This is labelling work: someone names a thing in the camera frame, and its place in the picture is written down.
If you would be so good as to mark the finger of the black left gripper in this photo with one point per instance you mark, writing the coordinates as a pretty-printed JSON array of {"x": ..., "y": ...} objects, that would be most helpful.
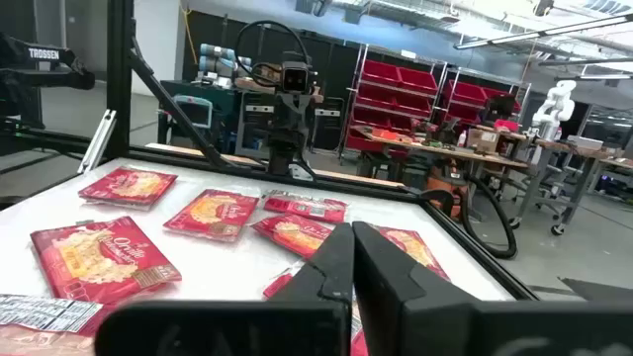
[
  {"x": 297, "y": 133},
  {"x": 284, "y": 133}
]

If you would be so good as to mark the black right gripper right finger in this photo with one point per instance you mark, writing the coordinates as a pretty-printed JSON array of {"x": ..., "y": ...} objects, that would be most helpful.
[{"x": 420, "y": 321}]

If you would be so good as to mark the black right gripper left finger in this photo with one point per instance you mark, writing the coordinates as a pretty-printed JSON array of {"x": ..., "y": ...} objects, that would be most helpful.
[{"x": 297, "y": 321}]

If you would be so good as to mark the red Orville popcorn bag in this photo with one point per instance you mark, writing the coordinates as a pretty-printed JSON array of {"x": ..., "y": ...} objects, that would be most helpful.
[
  {"x": 306, "y": 207},
  {"x": 212, "y": 212},
  {"x": 277, "y": 286},
  {"x": 415, "y": 247},
  {"x": 126, "y": 187},
  {"x": 44, "y": 316},
  {"x": 289, "y": 235},
  {"x": 99, "y": 257}
]

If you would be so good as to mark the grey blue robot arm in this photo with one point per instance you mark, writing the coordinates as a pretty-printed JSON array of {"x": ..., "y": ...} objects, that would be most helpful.
[{"x": 217, "y": 52}]

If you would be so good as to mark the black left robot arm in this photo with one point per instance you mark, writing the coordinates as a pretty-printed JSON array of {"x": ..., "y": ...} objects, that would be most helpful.
[{"x": 280, "y": 160}]

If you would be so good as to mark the dark machine cabinet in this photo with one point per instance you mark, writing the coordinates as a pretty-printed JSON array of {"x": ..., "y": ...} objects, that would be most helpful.
[{"x": 222, "y": 99}]

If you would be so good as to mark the grey teach pendant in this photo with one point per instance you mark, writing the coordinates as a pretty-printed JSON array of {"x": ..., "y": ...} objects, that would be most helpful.
[{"x": 194, "y": 113}]

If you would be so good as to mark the rack with red bins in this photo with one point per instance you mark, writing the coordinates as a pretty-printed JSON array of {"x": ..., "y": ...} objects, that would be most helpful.
[
  {"x": 390, "y": 94},
  {"x": 467, "y": 91}
]

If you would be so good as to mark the orange black shop vacuum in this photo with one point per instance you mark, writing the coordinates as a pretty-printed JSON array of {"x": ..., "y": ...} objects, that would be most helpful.
[{"x": 447, "y": 185}]

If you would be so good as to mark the wooden workbench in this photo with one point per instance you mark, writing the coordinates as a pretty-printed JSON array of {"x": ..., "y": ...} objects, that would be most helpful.
[{"x": 445, "y": 151}]

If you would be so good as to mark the cardboard box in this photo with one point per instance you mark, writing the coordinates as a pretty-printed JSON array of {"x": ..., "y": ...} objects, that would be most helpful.
[{"x": 482, "y": 140}]

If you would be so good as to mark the silver aluminium extrusion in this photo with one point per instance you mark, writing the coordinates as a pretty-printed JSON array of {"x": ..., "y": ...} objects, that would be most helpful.
[{"x": 97, "y": 141}]

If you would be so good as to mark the white humanoid robot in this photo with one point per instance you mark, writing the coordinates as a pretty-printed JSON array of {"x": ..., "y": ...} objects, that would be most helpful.
[{"x": 556, "y": 106}]

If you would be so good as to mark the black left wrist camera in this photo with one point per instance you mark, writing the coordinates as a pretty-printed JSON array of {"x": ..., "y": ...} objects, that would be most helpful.
[{"x": 295, "y": 79}]

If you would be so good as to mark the black aluminium table frame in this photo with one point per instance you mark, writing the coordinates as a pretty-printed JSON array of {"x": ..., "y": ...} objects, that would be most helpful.
[{"x": 118, "y": 74}]

